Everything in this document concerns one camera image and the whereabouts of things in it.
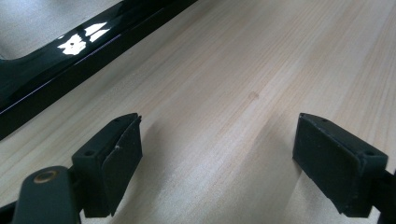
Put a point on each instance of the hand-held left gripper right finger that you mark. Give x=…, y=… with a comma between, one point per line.
x=336, y=165

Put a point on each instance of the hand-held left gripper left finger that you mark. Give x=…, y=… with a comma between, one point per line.
x=102, y=168

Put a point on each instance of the red and black shoe rack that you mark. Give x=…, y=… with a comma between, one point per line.
x=46, y=71

